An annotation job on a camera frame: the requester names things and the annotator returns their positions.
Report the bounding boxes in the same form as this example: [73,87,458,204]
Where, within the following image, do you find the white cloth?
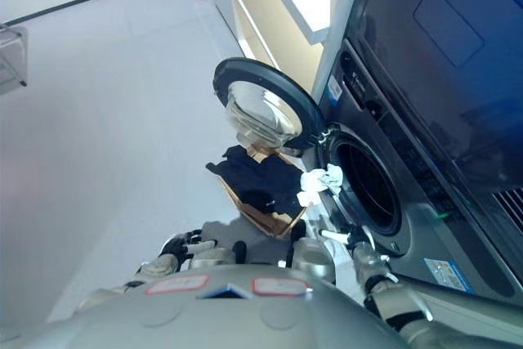
[296,163,345,208]

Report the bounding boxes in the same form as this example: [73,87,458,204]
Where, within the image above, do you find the black clothes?
[205,145,306,220]

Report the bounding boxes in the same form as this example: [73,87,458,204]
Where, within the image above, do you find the dark stacked dryer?
[344,0,523,205]

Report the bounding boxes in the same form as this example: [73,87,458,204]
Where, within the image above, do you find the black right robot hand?
[318,224,375,250]

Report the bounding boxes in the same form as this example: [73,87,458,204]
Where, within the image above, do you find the blue energy label sticker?
[422,257,477,295]

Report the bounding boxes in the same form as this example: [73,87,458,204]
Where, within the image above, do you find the brown cardboard basket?
[217,142,312,240]

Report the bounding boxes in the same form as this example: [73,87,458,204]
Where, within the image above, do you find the round washing machine door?
[212,57,320,159]

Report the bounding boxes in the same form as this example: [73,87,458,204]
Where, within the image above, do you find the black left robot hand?
[160,230,217,262]

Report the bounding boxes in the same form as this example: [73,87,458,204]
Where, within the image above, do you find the silver robot torso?
[0,265,412,349]

